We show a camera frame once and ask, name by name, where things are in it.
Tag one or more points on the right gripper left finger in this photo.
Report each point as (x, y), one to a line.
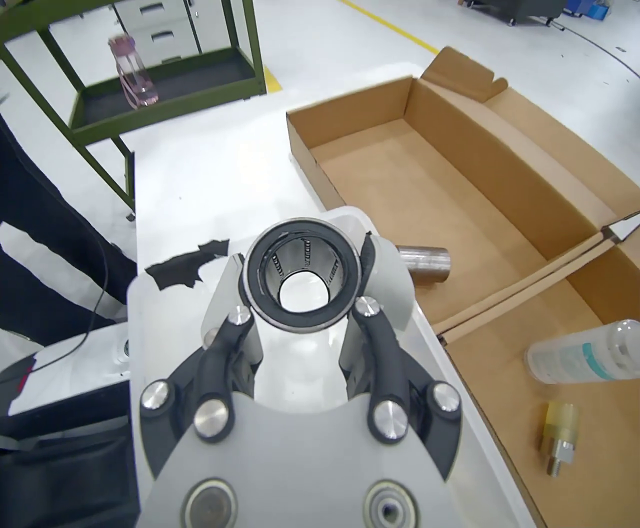
(220, 370)

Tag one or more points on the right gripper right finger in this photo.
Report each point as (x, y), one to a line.
(385, 360)

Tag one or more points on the metal linear bearing bush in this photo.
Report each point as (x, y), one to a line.
(260, 282)

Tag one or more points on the clear plastic tray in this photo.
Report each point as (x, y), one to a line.
(165, 325)

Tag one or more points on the short metal tube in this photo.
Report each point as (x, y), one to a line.
(430, 262)

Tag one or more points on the black tape piece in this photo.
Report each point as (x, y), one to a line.
(180, 267)

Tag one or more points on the shallow cardboard box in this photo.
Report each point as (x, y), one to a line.
(500, 400)
(400, 165)

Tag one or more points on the brass fitting with yellow cap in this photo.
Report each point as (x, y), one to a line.
(560, 430)

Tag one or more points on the small clear spray bottle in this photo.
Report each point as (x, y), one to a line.
(575, 355)

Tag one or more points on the robot body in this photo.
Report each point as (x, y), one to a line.
(45, 235)

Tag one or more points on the green metal rack cart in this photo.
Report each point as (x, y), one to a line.
(165, 82)

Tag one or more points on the pink water bottle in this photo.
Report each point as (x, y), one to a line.
(135, 75)

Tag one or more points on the grey drawer cabinet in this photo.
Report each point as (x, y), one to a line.
(160, 30)

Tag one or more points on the dark cabinet on wheels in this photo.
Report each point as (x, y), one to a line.
(535, 7)

